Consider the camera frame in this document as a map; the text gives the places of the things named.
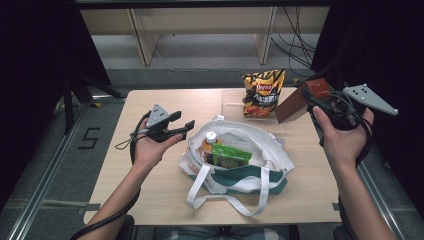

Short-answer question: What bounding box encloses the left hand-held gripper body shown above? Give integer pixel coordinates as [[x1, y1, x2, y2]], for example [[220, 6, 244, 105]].
[[145, 104, 181, 144]]

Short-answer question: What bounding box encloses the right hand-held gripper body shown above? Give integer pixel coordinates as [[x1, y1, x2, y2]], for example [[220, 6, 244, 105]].
[[306, 83, 399, 132]]

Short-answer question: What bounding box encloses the brown carton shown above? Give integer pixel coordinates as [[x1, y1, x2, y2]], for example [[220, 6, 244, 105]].
[[274, 77, 333, 125]]

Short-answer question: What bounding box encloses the yellow black striped chips bag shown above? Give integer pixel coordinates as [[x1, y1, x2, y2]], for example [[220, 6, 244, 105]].
[[242, 68, 287, 118]]

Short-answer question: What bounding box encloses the green snack packet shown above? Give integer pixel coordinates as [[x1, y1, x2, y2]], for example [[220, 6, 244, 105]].
[[211, 143, 253, 169]]

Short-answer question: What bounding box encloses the clear plastic bin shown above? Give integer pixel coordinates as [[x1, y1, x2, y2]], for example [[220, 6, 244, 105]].
[[220, 88, 288, 135]]

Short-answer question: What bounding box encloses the white green orange tote bag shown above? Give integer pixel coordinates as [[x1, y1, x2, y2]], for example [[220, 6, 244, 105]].
[[178, 114, 295, 218]]

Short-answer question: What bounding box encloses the person's right hand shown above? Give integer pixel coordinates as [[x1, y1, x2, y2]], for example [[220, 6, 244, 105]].
[[313, 106, 375, 171]]

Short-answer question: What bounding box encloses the person's left hand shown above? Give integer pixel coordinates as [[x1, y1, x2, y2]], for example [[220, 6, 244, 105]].
[[133, 119, 184, 171]]

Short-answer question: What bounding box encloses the orange drink bottle white cap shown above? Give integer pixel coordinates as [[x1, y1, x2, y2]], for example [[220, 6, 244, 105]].
[[201, 130, 224, 165]]

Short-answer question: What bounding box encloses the black curtain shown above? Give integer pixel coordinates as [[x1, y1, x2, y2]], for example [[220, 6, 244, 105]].
[[309, 0, 424, 218], [0, 0, 113, 209]]

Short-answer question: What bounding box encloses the beige wooden desk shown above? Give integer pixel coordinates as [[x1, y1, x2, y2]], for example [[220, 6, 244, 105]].
[[75, 0, 331, 67]]

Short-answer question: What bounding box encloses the black chair armrest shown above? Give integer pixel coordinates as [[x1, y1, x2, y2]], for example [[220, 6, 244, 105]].
[[113, 214, 138, 240]]

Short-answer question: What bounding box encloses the grey floor tape strip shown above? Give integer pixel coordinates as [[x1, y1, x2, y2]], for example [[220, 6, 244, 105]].
[[4, 198, 102, 215]]

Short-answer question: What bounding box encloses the right hand-held gripper black cable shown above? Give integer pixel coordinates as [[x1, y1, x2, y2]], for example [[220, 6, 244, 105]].
[[337, 91, 375, 240]]

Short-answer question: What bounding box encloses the hand-held gripper black cable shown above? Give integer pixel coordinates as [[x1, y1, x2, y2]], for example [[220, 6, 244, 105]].
[[337, 91, 375, 240], [69, 111, 154, 240]]

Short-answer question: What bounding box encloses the left hand-held gripper black cable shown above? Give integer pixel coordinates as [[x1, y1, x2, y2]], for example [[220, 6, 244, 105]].
[[69, 111, 154, 240]]

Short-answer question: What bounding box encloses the thin white floor cable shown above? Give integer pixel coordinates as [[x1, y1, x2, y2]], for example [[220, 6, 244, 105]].
[[153, 48, 248, 76]]

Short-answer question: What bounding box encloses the bundle of black floor cables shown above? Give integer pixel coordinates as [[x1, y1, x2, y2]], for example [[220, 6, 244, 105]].
[[269, 6, 317, 78]]

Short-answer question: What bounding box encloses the aluminium floor rail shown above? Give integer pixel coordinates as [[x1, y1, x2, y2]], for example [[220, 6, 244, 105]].
[[356, 163, 408, 240], [6, 99, 92, 240]]

